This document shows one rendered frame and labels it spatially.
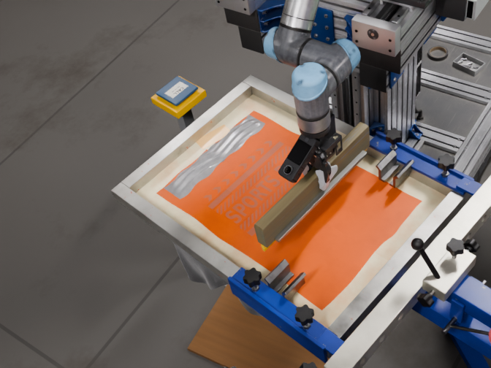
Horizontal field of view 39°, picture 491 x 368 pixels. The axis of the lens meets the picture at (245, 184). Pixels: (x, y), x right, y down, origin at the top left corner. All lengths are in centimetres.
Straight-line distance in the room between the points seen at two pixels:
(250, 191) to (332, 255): 31
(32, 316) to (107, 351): 40
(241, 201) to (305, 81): 54
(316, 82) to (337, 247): 49
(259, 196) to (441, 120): 139
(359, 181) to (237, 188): 34
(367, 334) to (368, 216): 39
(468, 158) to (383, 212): 116
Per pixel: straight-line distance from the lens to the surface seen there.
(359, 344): 153
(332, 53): 155
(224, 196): 191
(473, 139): 302
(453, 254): 157
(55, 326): 303
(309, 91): 147
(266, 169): 196
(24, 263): 328
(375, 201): 185
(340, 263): 174
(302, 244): 178
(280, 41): 161
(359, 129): 177
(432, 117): 312
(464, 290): 161
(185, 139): 205
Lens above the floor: 241
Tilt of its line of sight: 49 degrees down
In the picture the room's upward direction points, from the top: 14 degrees counter-clockwise
